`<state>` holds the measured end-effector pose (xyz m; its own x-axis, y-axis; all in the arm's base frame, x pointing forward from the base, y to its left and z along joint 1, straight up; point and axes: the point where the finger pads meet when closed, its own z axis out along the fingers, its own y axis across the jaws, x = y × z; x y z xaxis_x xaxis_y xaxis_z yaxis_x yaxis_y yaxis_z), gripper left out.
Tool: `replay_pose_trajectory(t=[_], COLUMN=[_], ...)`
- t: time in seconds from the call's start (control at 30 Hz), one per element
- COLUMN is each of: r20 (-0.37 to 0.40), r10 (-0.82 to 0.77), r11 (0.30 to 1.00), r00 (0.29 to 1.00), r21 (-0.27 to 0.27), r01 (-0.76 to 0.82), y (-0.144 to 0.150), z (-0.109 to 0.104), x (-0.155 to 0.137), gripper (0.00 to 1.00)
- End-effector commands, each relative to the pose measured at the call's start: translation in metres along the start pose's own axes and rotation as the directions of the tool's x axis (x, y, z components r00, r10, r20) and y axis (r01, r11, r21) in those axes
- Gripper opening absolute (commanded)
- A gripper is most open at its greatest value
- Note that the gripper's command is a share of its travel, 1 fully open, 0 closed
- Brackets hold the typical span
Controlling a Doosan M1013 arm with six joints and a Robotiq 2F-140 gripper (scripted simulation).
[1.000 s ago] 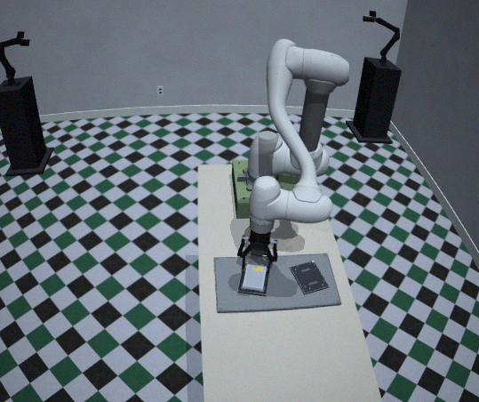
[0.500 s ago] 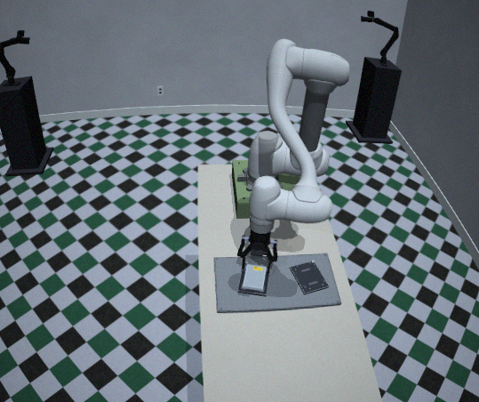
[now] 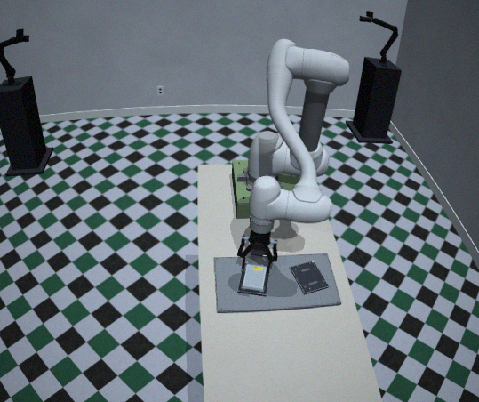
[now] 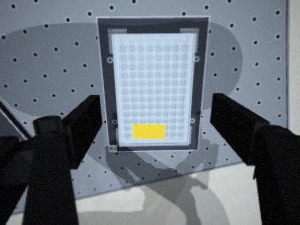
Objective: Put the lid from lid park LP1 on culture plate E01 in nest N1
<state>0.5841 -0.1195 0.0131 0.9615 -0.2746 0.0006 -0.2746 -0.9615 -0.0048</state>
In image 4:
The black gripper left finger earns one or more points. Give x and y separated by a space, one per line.
59 145

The dark grey rectangular frame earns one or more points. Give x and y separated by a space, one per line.
109 25
10 126

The grey perforated plate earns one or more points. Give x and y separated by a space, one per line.
50 63

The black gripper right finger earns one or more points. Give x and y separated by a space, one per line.
272 149

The clear plastic lid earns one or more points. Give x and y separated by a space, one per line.
153 83

